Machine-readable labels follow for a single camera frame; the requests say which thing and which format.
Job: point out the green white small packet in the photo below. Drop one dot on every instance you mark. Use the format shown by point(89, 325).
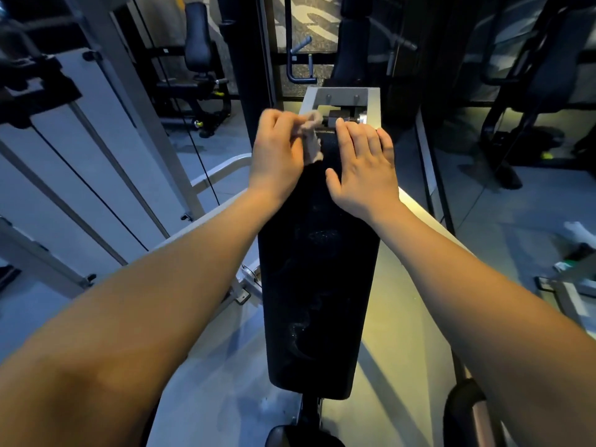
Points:
point(565, 266)

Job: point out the black pillar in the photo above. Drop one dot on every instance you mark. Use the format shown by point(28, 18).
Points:
point(251, 65)

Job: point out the person's left hand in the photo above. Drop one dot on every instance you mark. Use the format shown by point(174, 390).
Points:
point(274, 158)

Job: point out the person's right hand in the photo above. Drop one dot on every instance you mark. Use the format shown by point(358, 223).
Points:
point(368, 181)

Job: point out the chrome guide rod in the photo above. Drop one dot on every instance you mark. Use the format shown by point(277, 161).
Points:
point(119, 170)
point(63, 203)

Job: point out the white cloth bundle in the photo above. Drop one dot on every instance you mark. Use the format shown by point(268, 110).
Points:
point(579, 232)

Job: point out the grey gym machine frame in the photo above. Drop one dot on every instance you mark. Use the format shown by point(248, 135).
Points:
point(128, 153)

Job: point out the black seated gym machine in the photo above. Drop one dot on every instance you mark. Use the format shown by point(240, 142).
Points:
point(198, 37)

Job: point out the black weight stack carriage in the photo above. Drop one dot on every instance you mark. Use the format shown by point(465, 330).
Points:
point(37, 95)

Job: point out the beige cleaning cloth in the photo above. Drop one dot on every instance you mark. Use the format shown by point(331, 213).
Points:
point(312, 144)

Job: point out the black padded backrest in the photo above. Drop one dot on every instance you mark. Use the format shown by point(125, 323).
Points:
point(316, 283)

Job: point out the person's right forearm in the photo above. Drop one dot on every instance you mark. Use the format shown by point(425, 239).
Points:
point(489, 311)

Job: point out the black padded seat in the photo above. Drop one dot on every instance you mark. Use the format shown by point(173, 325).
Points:
point(302, 437)

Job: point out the person's left forearm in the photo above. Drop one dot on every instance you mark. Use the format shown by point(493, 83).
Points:
point(130, 321)

